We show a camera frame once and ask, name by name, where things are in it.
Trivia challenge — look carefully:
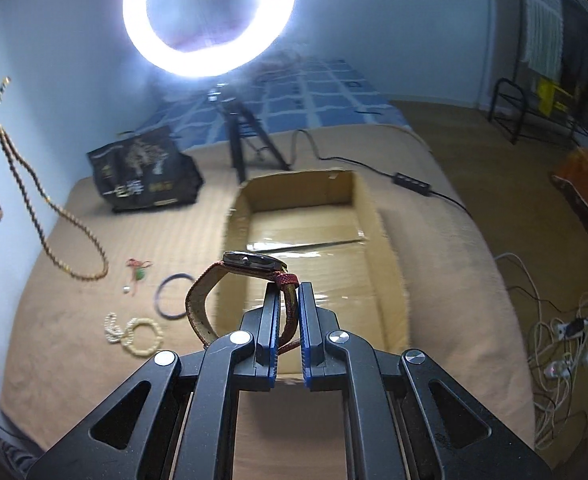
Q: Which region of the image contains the red leather strap wristwatch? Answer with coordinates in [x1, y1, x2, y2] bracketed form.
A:
[184, 250, 301, 356]

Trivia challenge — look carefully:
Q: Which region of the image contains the hanging clothes and towel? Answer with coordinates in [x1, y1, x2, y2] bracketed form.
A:
[521, 0, 588, 122]

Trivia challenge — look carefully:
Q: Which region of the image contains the cream bead bracelet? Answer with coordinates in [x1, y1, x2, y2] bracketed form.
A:
[121, 316, 165, 359]

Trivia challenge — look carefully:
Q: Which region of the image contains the black tripod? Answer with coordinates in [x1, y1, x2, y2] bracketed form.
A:
[208, 84, 291, 184]

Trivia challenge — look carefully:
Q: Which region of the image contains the long brown bead necklace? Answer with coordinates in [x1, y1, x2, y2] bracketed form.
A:
[0, 77, 110, 282]

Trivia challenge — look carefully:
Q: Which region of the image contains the black metal rack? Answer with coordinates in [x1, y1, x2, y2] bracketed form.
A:
[487, 78, 588, 148]

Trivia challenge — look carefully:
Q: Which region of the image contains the blue bangle bracelet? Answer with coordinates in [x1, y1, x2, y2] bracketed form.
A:
[154, 272, 197, 321]

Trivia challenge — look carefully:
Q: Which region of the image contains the tan blanket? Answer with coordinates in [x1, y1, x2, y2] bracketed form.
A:
[0, 125, 535, 479]

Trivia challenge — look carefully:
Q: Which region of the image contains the black snack bag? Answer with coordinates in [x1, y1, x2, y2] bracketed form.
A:
[88, 127, 205, 212]

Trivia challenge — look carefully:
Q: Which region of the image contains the green jade pendant red cord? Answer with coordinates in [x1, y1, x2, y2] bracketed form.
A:
[122, 257, 154, 296]

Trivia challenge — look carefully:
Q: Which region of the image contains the white ring light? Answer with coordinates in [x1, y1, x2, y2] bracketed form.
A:
[122, 0, 296, 79]

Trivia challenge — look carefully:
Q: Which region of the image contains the black cable with inline controller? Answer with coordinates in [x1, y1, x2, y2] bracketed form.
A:
[290, 129, 475, 221]

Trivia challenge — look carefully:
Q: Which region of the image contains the open cardboard box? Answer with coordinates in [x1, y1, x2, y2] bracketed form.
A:
[222, 169, 410, 354]

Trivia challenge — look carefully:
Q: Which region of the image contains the white pearl bead strand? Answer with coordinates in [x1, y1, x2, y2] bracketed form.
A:
[104, 312, 124, 344]

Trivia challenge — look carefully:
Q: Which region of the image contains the white cables and power strip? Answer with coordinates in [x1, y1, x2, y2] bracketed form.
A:
[493, 251, 588, 451]

